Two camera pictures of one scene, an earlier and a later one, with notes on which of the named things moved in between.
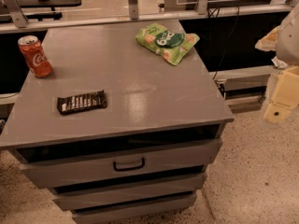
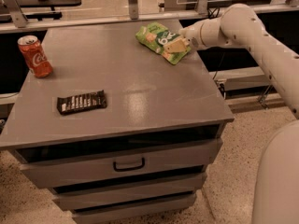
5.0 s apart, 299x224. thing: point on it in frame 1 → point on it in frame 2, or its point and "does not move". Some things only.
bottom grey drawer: x=98 y=213 does not move
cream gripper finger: x=285 y=97 → x=192 y=36
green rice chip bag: x=171 y=46 does not move
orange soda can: x=35 y=56 does not move
